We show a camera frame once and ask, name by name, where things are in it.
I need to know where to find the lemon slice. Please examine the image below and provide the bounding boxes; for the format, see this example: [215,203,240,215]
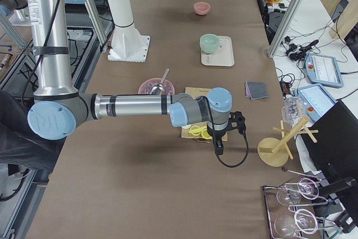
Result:
[201,129,213,140]

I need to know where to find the wine glass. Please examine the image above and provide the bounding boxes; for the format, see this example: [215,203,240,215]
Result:
[274,209,318,237]
[276,177,319,206]

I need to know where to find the metal ice scoop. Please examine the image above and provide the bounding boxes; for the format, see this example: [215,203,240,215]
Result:
[149,68,170,95]

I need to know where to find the upper wine glass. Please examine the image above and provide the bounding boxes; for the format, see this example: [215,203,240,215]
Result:
[276,177,319,206]

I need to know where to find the bamboo cutting board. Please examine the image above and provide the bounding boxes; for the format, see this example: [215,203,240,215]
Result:
[181,87,212,143]

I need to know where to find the pink bowl with ice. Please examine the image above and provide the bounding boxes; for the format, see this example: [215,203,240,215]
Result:
[138,78,175,95]

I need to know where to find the grey folded cloth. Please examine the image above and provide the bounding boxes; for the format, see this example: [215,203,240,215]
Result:
[246,82,269,100]

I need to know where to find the upper teach pendant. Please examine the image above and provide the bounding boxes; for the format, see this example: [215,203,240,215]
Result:
[305,53,344,88]

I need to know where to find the lower wine glass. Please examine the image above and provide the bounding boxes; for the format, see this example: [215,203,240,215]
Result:
[274,209,318,237]

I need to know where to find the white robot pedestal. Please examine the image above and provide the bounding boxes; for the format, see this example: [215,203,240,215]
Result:
[107,0,150,63]

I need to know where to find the aluminium frame post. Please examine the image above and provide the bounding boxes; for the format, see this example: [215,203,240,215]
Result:
[267,0,302,58]

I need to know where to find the lower teach pendant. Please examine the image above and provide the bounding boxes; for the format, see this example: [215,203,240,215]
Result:
[294,83,337,122]

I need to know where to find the clear glass jug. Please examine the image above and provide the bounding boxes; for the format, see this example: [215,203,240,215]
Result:
[281,97,307,126]

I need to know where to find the teach pendant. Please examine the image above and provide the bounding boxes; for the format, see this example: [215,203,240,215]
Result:
[305,53,344,88]
[294,83,337,122]

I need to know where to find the wire glass rack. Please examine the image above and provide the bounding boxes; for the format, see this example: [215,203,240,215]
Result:
[263,175,336,238]

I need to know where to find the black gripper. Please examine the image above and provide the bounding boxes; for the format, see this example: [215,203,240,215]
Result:
[228,111,246,134]

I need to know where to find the green bowl stack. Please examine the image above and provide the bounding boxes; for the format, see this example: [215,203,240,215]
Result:
[200,34,220,54]

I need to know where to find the yellow plastic knife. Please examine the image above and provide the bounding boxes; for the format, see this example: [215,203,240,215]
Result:
[189,126,206,135]

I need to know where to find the black monitor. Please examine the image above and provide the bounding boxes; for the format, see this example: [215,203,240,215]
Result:
[302,101,357,207]

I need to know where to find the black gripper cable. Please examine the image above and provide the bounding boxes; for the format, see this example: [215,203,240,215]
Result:
[214,126,249,168]

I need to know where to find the purple folded cloth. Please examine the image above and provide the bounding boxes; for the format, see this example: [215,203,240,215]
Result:
[245,83,251,98]

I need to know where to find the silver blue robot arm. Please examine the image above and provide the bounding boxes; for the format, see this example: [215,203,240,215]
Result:
[27,0,246,140]

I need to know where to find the wooden cup rack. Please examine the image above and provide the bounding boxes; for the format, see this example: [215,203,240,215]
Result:
[257,115,318,167]

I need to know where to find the cream rabbit tray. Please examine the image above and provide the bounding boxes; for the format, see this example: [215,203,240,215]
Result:
[201,36,234,67]

